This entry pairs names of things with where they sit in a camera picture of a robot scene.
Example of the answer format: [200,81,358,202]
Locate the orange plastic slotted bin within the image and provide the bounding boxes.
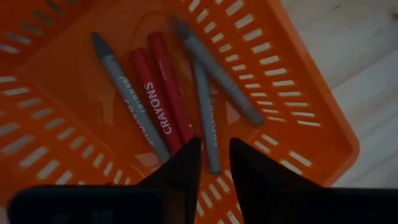
[0,0,361,224]

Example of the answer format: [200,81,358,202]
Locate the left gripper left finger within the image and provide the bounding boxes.
[138,136,203,224]

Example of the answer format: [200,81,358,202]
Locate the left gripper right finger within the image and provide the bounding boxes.
[228,138,324,224]

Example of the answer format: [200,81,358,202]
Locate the grey pen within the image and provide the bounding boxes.
[191,57,222,175]
[91,32,171,164]

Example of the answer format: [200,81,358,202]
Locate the red pen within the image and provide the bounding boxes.
[129,48,184,155]

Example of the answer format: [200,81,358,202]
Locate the grey crayon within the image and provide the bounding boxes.
[170,15,265,128]

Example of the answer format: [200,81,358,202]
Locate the red crayon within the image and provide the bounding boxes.
[147,30,195,146]

